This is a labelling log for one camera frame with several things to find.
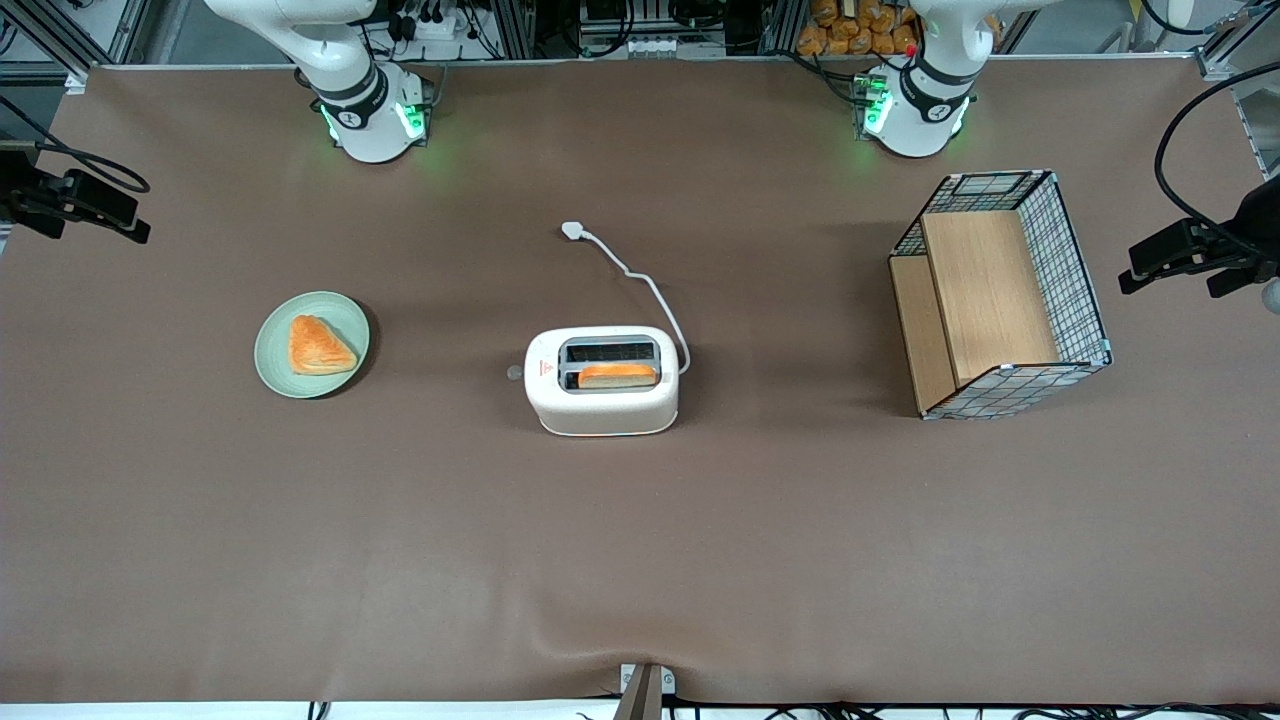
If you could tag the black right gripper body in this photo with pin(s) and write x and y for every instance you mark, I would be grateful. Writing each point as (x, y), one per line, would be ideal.
(22, 196)

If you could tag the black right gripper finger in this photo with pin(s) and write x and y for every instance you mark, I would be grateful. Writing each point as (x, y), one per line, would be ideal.
(125, 230)
(105, 198)

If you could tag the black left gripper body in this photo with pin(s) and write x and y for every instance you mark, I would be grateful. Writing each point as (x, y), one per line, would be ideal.
(1258, 222)

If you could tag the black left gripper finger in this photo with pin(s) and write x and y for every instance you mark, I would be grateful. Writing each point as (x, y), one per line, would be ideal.
(1145, 278)
(1165, 243)

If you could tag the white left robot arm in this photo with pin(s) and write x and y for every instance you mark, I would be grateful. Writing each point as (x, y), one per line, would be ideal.
(920, 115)

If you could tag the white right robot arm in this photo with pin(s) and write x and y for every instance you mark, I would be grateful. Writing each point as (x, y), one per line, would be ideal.
(365, 110)

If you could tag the white two-slot toaster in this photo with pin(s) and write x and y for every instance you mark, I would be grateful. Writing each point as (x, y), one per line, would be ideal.
(605, 405)

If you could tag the wooden two-step shelf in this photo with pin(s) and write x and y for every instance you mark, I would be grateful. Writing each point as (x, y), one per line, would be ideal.
(985, 290)

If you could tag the green round plate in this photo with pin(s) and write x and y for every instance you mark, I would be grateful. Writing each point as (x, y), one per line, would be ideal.
(275, 365)

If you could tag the triangular golden pastry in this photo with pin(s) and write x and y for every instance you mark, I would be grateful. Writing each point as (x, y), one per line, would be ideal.
(318, 348)

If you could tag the white power strip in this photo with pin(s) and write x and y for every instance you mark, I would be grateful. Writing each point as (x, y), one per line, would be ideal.
(430, 25)

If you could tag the bag of bread rolls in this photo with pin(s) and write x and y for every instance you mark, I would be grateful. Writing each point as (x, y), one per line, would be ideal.
(850, 30)

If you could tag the toast slice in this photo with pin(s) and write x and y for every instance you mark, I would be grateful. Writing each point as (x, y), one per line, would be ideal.
(618, 376)

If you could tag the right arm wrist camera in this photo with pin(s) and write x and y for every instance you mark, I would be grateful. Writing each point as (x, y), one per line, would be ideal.
(22, 228)

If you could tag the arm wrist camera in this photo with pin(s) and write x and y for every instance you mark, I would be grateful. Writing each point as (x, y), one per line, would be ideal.
(1240, 280)
(22, 228)

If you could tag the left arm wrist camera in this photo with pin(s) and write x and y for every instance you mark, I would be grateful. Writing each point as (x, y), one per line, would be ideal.
(1240, 280)

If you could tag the aluminium frame strut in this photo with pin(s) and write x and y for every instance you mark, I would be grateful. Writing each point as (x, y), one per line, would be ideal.
(55, 35)
(1240, 45)

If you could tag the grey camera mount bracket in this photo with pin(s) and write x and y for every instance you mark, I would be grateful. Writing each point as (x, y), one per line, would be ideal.
(645, 690)

